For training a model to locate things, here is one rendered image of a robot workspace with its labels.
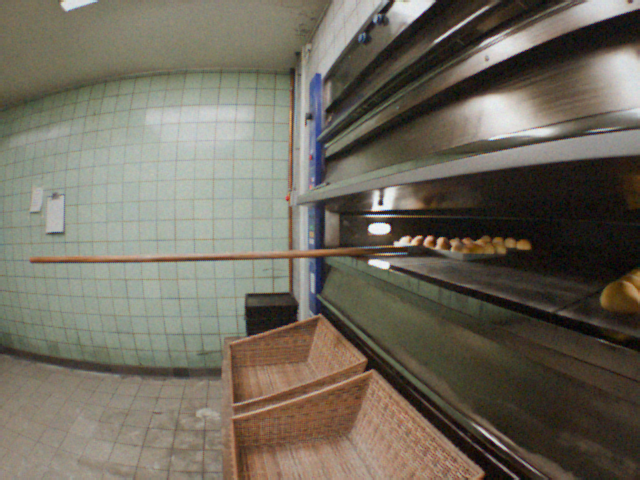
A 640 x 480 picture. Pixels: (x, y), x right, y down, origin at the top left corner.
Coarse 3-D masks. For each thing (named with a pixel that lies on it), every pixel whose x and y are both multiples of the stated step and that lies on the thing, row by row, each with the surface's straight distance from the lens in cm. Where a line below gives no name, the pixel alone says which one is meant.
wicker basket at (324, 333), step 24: (264, 336) 151; (312, 336) 156; (336, 336) 131; (240, 360) 156; (264, 360) 157; (288, 360) 159; (312, 360) 154; (336, 360) 129; (360, 360) 110; (240, 384) 144; (264, 384) 143; (288, 384) 143; (312, 384) 104; (240, 408) 105; (336, 408) 113
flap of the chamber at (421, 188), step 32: (480, 160) 40; (512, 160) 37; (544, 160) 34; (576, 160) 32; (608, 160) 31; (352, 192) 77; (384, 192) 67; (416, 192) 60; (448, 192) 55; (480, 192) 51; (512, 192) 48; (544, 192) 45; (576, 192) 43; (608, 192) 41
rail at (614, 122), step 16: (624, 112) 32; (544, 128) 35; (560, 128) 34; (576, 128) 33; (592, 128) 32; (608, 128) 31; (624, 128) 31; (480, 144) 41; (496, 144) 39; (512, 144) 37; (528, 144) 36; (416, 160) 53; (432, 160) 49; (448, 160) 46; (368, 176) 70; (384, 176) 63; (320, 192) 107
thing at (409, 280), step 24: (360, 264) 110; (384, 264) 101; (408, 288) 82; (432, 288) 73; (456, 288) 70; (480, 312) 62; (504, 312) 57; (528, 312) 56; (552, 312) 58; (528, 336) 54; (552, 336) 52; (576, 336) 49; (600, 336) 49; (624, 336) 51; (600, 360) 48; (624, 360) 47
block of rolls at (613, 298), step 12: (624, 276) 74; (636, 276) 80; (612, 288) 63; (624, 288) 63; (636, 288) 71; (600, 300) 65; (612, 300) 62; (624, 300) 62; (636, 300) 63; (624, 312) 63
